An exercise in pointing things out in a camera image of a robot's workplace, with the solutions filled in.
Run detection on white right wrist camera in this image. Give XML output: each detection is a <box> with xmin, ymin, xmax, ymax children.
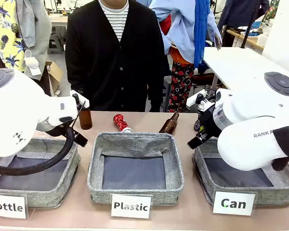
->
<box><xmin>186</xmin><ymin>88</ymin><xmax>217</xmax><ymax>112</ymax></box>

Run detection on person in black cardigan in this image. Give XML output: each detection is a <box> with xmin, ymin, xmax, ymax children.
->
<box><xmin>65</xmin><ymin>0</ymin><xmax>167</xmax><ymax>113</ymax></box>

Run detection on white table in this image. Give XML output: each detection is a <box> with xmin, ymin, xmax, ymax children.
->
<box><xmin>203</xmin><ymin>47</ymin><xmax>277</xmax><ymax>97</ymax></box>

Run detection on mannequin in light blue shirt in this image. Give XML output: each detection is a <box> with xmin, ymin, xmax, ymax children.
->
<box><xmin>149</xmin><ymin>0</ymin><xmax>223</xmax><ymax>64</ymax></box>

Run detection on grey fabric basket, plastic label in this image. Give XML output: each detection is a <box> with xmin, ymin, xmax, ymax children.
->
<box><xmin>87</xmin><ymin>131</ymin><xmax>185</xmax><ymax>206</ymax></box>

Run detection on crushed red can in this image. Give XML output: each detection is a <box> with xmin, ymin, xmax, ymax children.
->
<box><xmin>113</xmin><ymin>114</ymin><xmax>133</xmax><ymax>133</ymax></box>

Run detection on wooden desk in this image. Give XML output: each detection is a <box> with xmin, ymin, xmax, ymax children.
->
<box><xmin>226</xmin><ymin>27</ymin><xmax>265</xmax><ymax>51</ymax></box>

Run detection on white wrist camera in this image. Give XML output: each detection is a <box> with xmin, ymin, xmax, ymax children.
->
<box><xmin>186</xmin><ymin>88</ymin><xmax>217</xmax><ymax>112</ymax></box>
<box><xmin>69</xmin><ymin>90</ymin><xmax>90</xmax><ymax>109</ymax></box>

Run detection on long-neck brown glass bottle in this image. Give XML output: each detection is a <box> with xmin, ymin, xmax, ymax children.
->
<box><xmin>158</xmin><ymin>112</ymin><xmax>180</xmax><ymax>135</ymax></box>

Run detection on white sign reading Plastic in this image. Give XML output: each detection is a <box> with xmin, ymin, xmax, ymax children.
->
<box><xmin>110</xmin><ymin>193</ymin><xmax>152</xmax><ymax>219</ymax></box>

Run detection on white sign reading Can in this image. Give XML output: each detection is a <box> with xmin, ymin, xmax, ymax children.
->
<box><xmin>212</xmin><ymin>191</ymin><xmax>256</xmax><ymax>217</ymax></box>

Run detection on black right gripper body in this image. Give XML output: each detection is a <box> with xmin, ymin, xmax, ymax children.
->
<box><xmin>199</xmin><ymin>108</ymin><xmax>223</xmax><ymax>143</ymax></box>

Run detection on red floral trousers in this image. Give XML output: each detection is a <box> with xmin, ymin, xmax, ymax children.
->
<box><xmin>168</xmin><ymin>61</ymin><xmax>195</xmax><ymax>113</ymax></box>

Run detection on crushed black can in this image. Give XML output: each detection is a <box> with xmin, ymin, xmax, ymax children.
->
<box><xmin>194</xmin><ymin>113</ymin><xmax>204</xmax><ymax>132</ymax></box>

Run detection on person in navy jacket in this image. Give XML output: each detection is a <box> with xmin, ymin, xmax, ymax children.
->
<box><xmin>218</xmin><ymin>0</ymin><xmax>269</xmax><ymax>32</ymax></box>

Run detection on blue scarf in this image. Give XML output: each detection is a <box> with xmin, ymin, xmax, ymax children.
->
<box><xmin>194</xmin><ymin>0</ymin><xmax>211</xmax><ymax>69</ymax></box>

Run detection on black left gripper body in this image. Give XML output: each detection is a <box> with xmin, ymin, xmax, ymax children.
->
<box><xmin>37</xmin><ymin>117</ymin><xmax>76</xmax><ymax>138</ymax></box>

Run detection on metal stool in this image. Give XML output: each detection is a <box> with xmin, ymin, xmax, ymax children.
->
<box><xmin>162</xmin><ymin>76</ymin><xmax>173</xmax><ymax>113</ymax></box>

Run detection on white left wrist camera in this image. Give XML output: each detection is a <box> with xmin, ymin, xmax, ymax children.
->
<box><xmin>69</xmin><ymin>90</ymin><xmax>90</xmax><ymax>109</ymax></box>

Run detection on yellow floral shirt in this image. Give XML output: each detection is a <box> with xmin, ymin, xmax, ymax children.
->
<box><xmin>0</xmin><ymin>0</ymin><xmax>26</xmax><ymax>73</ymax></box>

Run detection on grey jacket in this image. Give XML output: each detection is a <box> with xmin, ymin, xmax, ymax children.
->
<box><xmin>15</xmin><ymin>0</ymin><xmax>53</xmax><ymax>80</ymax></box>

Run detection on white hanging mask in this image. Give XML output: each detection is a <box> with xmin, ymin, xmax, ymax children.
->
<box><xmin>24</xmin><ymin>50</ymin><xmax>42</xmax><ymax>76</ymax></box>

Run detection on grey step stool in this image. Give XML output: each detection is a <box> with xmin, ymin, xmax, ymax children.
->
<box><xmin>48</xmin><ymin>26</ymin><xmax>67</xmax><ymax>55</ymax></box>

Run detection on stubby brown glass bottle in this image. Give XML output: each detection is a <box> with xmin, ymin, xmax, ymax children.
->
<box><xmin>79</xmin><ymin>107</ymin><xmax>93</xmax><ymax>130</ymax></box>

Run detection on cardboard box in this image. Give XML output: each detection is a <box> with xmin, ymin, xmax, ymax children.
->
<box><xmin>45</xmin><ymin>61</ymin><xmax>64</xmax><ymax>97</ymax></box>

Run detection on grey fabric basket, can label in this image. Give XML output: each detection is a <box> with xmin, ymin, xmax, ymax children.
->
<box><xmin>192</xmin><ymin>137</ymin><xmax>289</xmax><ymax>207</ymax></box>

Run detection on white sign reading Bottle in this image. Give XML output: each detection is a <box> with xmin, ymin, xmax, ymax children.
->
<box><xmin>0</xmin><ymin>193</ymin><xmax>28</xmax><ymax>219</ymax></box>

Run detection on grey fabric basket, bottle label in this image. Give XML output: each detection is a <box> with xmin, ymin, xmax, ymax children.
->
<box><xmin>0</xmin><ymin>137</ymin><xmax>81</xmax><ymax>209</ymax></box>

